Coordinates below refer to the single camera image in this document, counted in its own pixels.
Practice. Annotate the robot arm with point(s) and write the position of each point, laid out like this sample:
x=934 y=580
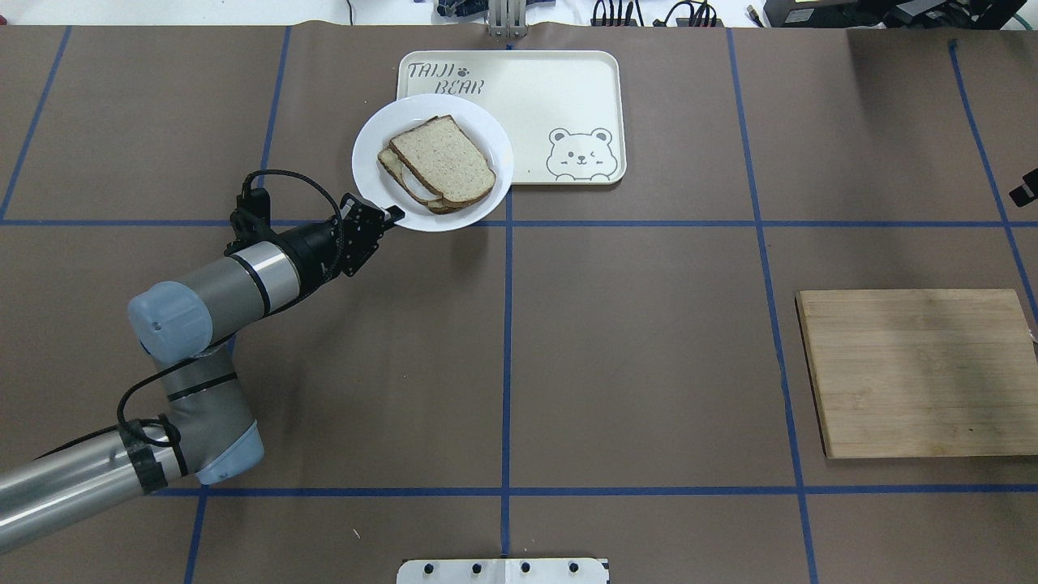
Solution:
x=191 y=417

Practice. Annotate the white round plate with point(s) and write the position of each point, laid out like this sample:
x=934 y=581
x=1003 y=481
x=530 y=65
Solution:
x=377 y=186

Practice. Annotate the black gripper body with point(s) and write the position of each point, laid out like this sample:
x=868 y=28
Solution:
x=315 y=247

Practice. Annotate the bread slice under egg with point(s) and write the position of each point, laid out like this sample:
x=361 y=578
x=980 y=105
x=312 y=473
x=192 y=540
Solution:
x=392 y=164

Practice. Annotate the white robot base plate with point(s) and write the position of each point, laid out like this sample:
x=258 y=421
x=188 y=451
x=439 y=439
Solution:
x=505 y=570

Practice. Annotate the cream bear serving tray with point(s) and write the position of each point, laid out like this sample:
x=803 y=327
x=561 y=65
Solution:
x=561 y=108

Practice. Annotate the wooden cutting board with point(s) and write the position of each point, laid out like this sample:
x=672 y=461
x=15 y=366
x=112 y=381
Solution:
x=909 y=373

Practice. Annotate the bread slice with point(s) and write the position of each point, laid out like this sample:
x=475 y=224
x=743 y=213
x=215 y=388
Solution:
x=446 y=160
x=392 y=164

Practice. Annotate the aluminium frame post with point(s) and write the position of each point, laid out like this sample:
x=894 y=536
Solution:
x=507 y=19

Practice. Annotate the fried egg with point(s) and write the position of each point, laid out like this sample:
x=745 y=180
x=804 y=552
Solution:
x=416 y=189

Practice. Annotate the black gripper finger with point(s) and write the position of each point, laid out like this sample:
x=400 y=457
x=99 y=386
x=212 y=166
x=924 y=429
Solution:
x=391 y=217
x=1026 y=192

